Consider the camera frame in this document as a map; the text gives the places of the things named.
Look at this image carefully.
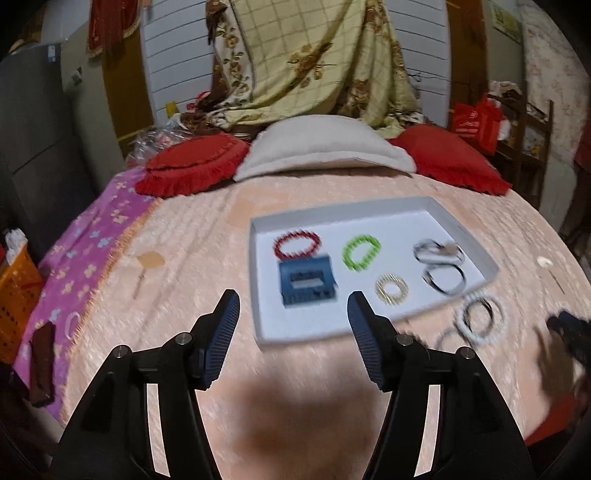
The red bead bracelet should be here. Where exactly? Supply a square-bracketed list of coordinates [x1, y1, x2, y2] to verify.
[272, 229, 321, 261]

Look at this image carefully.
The white plastic bag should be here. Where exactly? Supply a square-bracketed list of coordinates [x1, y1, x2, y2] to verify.
[4, 228, 28, 259]

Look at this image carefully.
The yellow wall poster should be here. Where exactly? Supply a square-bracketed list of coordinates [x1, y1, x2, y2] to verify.
[492, 0, 522, 42]

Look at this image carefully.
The thin grey bracelet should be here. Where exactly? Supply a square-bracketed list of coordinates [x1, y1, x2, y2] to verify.
[435, 329, 465, 354]

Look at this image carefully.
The clear plastic wrap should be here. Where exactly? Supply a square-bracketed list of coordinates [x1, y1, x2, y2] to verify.
[127, 115, 185, 162]

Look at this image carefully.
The purple flower bedsheet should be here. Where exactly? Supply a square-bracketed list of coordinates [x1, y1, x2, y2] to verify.
[11, 166, 158, 425]

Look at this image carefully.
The white bead bracelet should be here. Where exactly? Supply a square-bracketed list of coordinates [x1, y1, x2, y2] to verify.
[455, 293, 506, 346]

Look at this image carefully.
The black and white bracelet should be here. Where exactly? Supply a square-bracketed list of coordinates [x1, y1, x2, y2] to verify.
[424, 263, 467, 296]

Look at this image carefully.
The brown bead bracelet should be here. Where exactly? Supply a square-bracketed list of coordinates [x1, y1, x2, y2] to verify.
[465, 299, 495, 340]

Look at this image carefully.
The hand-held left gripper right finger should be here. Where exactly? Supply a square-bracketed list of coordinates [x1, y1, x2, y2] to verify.
[347, 291, 539, 480]

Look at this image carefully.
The yellow floral blanket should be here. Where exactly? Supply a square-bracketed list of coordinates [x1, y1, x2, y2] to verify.
[180, 0, 423, 137]

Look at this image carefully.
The green bead bracelet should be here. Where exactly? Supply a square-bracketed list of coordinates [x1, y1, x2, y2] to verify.
[342, 234, 382, 270]

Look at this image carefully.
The wooden chair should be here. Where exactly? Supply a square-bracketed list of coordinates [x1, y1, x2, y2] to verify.
[489, 80, 555, 210]

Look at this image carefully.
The red fringed pillow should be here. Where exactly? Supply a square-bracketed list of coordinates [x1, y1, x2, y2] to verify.
[135, 133, 252, 199]

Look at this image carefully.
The red fringed hanging cloth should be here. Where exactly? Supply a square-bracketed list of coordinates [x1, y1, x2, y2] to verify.
[88, 0, 141, 58]

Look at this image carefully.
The blue hair claw clip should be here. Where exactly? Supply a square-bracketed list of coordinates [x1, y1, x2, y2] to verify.
[277, 255, 340, 309]

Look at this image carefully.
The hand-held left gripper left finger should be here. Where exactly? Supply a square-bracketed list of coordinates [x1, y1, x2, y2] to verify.
[48, 289, 242, 480]

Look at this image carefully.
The silver rhinestone bracelet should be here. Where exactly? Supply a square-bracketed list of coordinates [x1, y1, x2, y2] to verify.
[413, 239, 465, 266]

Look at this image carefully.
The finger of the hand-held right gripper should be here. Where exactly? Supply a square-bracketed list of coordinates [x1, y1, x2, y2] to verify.
[547, 311, 591, 365]

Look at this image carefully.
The beige pillow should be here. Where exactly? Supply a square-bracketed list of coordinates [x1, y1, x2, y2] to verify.
[233, 114, 415, 183]

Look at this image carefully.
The red shopping bag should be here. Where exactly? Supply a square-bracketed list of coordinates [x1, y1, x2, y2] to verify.
[449, 98, 503, 155]

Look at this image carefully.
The orange plastic basket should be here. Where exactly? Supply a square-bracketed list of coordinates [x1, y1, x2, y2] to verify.
[0, 244, 44, 365]

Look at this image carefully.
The plain red pillow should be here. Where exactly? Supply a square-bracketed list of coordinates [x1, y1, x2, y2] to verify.
[388, 124, 512, 197]

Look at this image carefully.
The gold bracelet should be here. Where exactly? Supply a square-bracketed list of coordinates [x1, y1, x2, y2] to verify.
[375, 273, 409, 305]

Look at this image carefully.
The white cardboard tray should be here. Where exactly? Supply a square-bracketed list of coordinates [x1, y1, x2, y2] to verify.
[249, 196, 502, 348]

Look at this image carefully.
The grey refrigerator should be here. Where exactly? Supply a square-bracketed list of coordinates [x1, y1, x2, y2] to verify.
[0, 44, 125, 259]

